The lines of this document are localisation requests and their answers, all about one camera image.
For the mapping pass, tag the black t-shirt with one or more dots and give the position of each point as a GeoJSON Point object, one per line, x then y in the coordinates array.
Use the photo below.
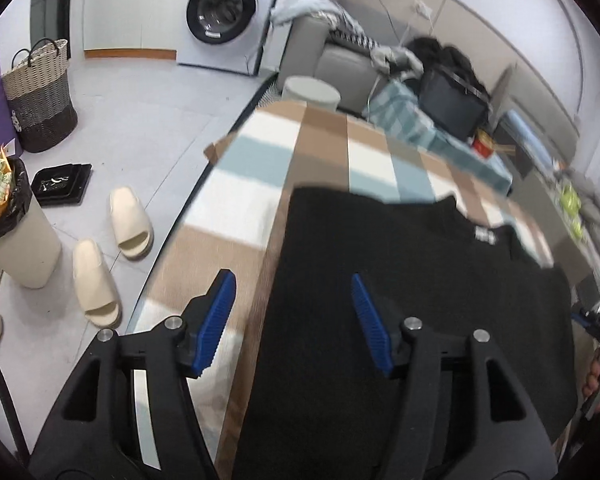
{"type": "Point", "coordinates": [380, 240]}

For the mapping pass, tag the cream slipper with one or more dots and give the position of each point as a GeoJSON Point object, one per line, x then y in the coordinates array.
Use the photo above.
{"type": "Point", "coordinates": [130, 220]}
{"type": "Point", "coordinates": [95, 285]}

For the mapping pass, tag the dark door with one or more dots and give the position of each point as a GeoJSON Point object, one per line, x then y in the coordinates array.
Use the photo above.
{"type": "Point", "coordinates": [50, 0]}

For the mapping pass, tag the white round stool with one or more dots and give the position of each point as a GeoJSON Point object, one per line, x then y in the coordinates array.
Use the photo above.
{"type": "Point", "coordinates": [310, 92]}

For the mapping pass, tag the plaid blanket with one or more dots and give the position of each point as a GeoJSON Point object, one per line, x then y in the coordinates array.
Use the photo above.
{"type": "Point", "coordinates": [320, 145]}

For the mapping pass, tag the white washing machine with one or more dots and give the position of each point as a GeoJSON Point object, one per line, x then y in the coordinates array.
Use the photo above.
{"type": "Point", "coordinates": [220, 7]}

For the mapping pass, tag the black plastic tray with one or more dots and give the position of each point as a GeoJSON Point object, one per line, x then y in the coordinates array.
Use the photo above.
{"type": "Point", "coordinates": [60, 185]}

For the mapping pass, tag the grey side cabinet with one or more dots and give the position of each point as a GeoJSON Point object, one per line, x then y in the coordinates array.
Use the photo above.
{"type": "Point", "coordinates": [555, 170]}

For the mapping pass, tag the grey sofa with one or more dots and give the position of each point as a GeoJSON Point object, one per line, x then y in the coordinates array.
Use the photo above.
{"type": "Point", "coordinates": [340, 75]}

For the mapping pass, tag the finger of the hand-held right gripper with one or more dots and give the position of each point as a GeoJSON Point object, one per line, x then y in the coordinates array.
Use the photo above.
{"type": "Point", "coordinates": [578, 317]}

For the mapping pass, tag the teal checked tablecloth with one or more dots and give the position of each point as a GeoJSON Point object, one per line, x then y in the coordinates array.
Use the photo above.
{"type": "Point", "coordinates": [405, 120]}

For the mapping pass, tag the houndstooth cloth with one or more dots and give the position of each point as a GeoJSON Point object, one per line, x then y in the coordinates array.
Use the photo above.
{"type": "Point", "coordinates": [352, 35]}

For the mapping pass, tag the white base cabinet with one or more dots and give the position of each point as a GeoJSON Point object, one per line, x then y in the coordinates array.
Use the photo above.
{"type": "Point", "coordinates": [130, 10]}

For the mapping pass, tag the beige trash bin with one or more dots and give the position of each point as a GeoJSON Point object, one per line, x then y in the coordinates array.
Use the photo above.
{"type": "Point", "coordinates": [22, 245]}

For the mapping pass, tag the white wall socket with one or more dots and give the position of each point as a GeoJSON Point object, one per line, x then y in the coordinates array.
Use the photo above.
{"type": "Point", "coordinates": [423, 8]}

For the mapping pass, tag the pile of black clothes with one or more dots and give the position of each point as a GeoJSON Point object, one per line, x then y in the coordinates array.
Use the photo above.
{"type": "Point", "coordinates": [445, 57]}

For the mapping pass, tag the green toy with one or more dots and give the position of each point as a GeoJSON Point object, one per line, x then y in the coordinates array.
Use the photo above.
{"type": "Point", "coordinates": [570, 205]}

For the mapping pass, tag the red snack packet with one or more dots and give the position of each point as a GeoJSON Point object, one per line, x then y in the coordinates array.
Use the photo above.
{"type": "Point", "coordinates": [485, 145]}

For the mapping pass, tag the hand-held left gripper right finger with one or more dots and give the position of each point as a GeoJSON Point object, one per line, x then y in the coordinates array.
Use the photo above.
{"type": "Point", "coordinates": [372, 325]}

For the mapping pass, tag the white grey cloth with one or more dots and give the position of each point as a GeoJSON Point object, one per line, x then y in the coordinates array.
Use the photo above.
{"type": "Point", "coordinates": [305, 10]}

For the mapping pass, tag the black bag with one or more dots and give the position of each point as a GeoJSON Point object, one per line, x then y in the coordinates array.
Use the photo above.
{"type": "Point", "coordinates": [450, 105]}

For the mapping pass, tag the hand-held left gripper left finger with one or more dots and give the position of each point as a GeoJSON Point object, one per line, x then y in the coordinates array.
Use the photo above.
{"type": "Point", "coordinates": [215, 325]}

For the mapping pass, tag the woven laundry basket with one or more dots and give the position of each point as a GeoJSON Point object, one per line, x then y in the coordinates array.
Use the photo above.
{"type": "Point", "coordinates": [40, 105]}

